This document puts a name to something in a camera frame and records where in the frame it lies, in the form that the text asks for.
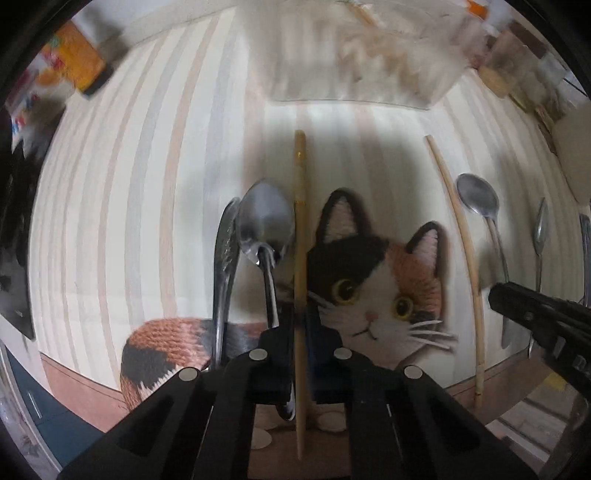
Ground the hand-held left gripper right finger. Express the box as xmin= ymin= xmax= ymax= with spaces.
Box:
xmin=306 ymin=318 xmax=539 ymax=480

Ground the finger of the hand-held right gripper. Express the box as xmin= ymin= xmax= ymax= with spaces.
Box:
xmin=488 ymin=282 xmax=591 ymax=394

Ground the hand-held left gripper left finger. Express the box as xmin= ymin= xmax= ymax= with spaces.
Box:
xmin=60 ymin=318 xmax=297 ymax=480

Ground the wooden chopstick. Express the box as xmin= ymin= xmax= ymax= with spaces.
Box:
xmin=294 ymin=130 xmax=308 ymax=461
xmin=424 ymin=135 xmax=486 ymax=412

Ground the metal spoon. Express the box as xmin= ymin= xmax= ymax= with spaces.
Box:
xmin=455 ymin=173 xmax=517 ymax=350
xmin=527 ymin=198 xmax=550 ymax=358
xmin=211 ymin=197 xmax=243 ymax=371
xmin=239 ymin=178 xmax=297 ymax=422

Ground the clear plastic container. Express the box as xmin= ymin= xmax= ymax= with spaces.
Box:
xmin=267 ymin=0 xmax=468 ymax=110

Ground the metal utensil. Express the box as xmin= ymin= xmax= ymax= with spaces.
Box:
xmin=579 ymin=215 xmax=591 ymax=306

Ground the striped cat placemat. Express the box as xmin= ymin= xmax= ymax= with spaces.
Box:
xmin=28 ymin=8 xmax=589 ymax=418

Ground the blue panel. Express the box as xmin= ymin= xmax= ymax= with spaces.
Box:
xmin=7 ymin=348 xmax=105 ymax=467

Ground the glass jar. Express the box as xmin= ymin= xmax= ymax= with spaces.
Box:
xmin=478 ymin=31 xmax=542 ymax=99

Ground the dark flat object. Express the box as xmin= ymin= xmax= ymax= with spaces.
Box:
xmin=0 ymin=150 xmax=38 ymax=341

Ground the colourful printed packet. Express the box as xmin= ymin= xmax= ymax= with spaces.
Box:
xmin=7 ymin=46 xmax=68 ymax=147

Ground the orange box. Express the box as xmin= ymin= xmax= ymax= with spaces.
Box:
xmin=45 ymin=22 xmax=114 ymax=100

